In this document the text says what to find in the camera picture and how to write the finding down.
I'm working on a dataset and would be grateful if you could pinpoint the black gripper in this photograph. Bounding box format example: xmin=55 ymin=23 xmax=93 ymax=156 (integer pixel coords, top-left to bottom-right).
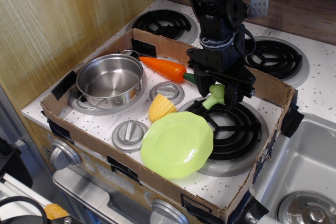
xmin=186 ymin=31 xmax=256 ymax=111

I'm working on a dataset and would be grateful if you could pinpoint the green toy broccoli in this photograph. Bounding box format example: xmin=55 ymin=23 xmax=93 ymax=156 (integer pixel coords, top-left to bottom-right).
xmin=202 ymin=84 xmax=225 ymax=110

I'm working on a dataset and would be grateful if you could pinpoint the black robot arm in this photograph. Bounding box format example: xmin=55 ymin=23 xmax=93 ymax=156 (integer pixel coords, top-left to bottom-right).
xmin=187 ymin=0 xmax=256 ymax=111

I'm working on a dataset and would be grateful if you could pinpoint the small steel pan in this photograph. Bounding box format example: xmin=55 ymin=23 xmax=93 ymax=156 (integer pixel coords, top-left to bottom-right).
xmin=76 ymin=51 xmax=146 ymax=110

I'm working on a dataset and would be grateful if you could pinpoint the grey stove knob centre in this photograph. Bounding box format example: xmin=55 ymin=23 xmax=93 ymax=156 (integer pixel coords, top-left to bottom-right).
xmin=150 ymin=81 xmax=185 ymax=105

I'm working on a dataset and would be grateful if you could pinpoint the grey stove knob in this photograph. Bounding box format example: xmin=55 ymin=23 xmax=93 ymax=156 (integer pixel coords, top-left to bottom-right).
xmin=150 ymin=81 xmax=185 ymax=105
xmin=111 ymin=120 xmax=148 ymax=153

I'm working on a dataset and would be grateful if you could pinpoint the orange toy carrot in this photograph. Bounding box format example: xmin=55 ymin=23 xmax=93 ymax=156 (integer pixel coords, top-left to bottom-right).
xmin=139 ymin=56 xmax=196 ymax=84

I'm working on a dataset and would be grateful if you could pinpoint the front right black burner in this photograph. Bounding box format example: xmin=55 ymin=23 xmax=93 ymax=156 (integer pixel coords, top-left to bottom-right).
xmin=179 ymin=98 xmax=269 ymax=177

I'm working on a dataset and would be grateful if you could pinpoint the black burner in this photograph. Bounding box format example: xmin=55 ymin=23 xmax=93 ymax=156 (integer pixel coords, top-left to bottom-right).
xmin=127 ymin=9 xmax=198 ymax=45
xmin=179 ymin=98 xmax=269 ymax=177
xmin=243 ymin=36 xmax=310 ymax=88

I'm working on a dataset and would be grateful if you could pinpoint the yellow toy corn piece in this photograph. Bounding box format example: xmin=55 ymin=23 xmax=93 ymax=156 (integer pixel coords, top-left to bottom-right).
xmin=148 ymin=94 xmax=177 ymax=123

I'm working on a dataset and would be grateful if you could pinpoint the back right black burner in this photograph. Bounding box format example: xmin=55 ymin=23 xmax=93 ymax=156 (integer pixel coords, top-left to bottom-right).
xmin=243 ymin=36 xmax=310 ymax=88

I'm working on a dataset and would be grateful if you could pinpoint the light green plastic plate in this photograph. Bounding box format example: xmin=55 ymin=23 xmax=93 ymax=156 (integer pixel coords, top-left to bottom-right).
xmin=141 ymin=111 xmax=214 ymax=179

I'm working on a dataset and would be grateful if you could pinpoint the back left black burner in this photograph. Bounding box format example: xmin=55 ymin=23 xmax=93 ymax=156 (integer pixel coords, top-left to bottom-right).
xmin=127 ymin=9 xmax=198 ymax=45

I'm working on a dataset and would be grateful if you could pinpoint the hanging metal spatula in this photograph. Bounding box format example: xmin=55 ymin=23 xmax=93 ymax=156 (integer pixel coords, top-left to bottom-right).
xmin=248 ymin=0 xmax=269 ymax=18

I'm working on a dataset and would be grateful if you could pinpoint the grey stove knob front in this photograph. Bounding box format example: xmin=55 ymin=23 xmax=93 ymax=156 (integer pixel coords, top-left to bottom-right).
xmin=111 ymin=120 xmax=148 ymax=153

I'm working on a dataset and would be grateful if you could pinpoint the grey toy sink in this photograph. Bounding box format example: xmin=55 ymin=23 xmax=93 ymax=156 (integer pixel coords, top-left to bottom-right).
xmin=253 ymin=114 xmax=335 ymax=223

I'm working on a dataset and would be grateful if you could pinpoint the silver oven dial right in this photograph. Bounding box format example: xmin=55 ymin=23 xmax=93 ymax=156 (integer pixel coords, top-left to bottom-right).
xmin=150 ymin=199 xmax=189 ymax=224

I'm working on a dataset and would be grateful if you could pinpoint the silver oven dial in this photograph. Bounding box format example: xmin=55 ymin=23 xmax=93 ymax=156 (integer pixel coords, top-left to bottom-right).
xmin=150 ymin=199 xmax=189 ymax=224
xmin=50 ymin=139 xmax=81 ymax=170

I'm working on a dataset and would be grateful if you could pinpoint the silver sink drain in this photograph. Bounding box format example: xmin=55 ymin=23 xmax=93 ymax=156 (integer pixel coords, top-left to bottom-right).
xmin=276 ymin=190 xmax=335 ymax=223

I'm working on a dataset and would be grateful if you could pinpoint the front left grey burner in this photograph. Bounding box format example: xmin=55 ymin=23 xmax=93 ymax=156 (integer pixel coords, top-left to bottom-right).
xmin=68 ymin=74 xmax=147 ymax=116

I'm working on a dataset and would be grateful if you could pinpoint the silver oven dial left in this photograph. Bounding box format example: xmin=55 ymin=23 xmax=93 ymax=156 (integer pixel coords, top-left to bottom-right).
xmin=50 ymin=139 xmax=81 ymax=170

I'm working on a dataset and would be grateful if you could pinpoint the orange object lower left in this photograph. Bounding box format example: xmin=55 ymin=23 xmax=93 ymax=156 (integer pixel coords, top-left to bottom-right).
xmin=44 ymin=204 xmax=68 ymax=220

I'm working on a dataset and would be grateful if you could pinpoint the silver oven door handle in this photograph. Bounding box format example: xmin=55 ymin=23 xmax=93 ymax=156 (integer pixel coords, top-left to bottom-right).
xmin=53 ymin=168 xmax=150 ymax=223

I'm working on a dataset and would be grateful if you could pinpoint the black cable lower left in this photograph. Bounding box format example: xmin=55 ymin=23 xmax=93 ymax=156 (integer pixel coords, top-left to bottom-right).
xmin=0 ymin=195 xmax=48 ymax=224

